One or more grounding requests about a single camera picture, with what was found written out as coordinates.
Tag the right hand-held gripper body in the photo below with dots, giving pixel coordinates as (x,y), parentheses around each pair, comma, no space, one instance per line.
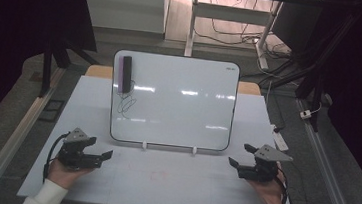
(262,171)

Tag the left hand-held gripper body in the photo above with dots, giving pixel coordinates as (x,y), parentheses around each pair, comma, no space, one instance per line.
(75,157)

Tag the white whiteboard with black frame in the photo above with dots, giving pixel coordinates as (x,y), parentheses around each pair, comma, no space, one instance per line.
(181,112)

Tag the purple and black whiteboard eraser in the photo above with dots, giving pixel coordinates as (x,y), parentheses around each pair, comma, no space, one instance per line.
(126,73)

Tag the person's left hand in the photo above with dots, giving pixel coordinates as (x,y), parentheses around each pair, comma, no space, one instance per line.
(61,175)

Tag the person's right hand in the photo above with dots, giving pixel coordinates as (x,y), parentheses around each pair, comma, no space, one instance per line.
(272,194)

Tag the white power strip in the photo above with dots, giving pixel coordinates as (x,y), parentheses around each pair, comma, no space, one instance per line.
(280,138)

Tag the white whiteboard stand foot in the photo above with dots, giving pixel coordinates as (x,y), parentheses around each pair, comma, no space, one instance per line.
(194,151)
(144,146)

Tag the dark square floor plate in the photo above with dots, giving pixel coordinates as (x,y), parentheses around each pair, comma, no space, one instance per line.
(51,110)

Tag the small white plug adapter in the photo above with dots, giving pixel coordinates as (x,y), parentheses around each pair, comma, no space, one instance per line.
(305,114)

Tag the black metal stand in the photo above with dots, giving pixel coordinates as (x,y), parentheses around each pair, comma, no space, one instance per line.
(311,81)
(47,69)

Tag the white cabinet panel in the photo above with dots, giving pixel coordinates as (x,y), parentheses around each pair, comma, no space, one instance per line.
(123,4)

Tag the aluminium floor rail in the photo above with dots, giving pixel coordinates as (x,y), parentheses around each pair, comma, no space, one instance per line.
(11,142)
(329,176)

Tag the white metal desk frame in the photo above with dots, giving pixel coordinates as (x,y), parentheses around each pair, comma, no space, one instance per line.
(231,13)

